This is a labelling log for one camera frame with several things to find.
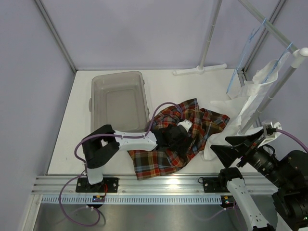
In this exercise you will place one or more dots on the white shirt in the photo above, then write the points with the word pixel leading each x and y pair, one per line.
pixel 240 107

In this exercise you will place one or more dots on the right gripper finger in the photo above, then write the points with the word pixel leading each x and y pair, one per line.
pixel 226 154
pixel 250 139

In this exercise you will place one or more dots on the white slotted cable duct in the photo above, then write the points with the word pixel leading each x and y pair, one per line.
pixel 142 199

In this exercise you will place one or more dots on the red plaid shirt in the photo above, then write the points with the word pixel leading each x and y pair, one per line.
pixel 161 163

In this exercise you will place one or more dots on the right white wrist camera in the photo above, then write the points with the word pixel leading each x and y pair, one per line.
pixel 269 129

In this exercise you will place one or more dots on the right aluminium frame post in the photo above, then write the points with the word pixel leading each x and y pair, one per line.
pixel 268 28

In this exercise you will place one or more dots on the white clothes rack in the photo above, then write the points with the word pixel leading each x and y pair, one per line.
pixel 299 56

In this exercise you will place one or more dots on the left aluminium frame post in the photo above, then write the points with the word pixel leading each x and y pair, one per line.
pixel 54 33

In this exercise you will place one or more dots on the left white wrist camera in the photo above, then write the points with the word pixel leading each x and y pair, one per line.
pixel 186 124

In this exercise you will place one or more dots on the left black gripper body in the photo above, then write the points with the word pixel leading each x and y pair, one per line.
pixel 178 147

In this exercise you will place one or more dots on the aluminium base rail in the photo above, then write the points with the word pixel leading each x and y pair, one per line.
pixel 168 185

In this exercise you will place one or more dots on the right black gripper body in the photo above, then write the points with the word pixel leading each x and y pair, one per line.
pixel 263 159

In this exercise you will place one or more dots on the light blue wire hanger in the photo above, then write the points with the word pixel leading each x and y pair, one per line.
pixel 246 48

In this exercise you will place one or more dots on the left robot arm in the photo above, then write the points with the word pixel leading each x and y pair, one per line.
pixel 101 145

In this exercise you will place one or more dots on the aluminium frame post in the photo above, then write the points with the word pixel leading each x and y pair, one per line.
pixel 268 28
pixel 54 33

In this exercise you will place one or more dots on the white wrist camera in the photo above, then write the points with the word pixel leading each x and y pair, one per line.
pixel 269 129
pixel 186 124

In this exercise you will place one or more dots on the grey translucent plastic bin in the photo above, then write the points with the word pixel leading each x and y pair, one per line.
pixel 119 100

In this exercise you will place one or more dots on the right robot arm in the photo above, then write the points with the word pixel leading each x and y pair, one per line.
pixel 250 166

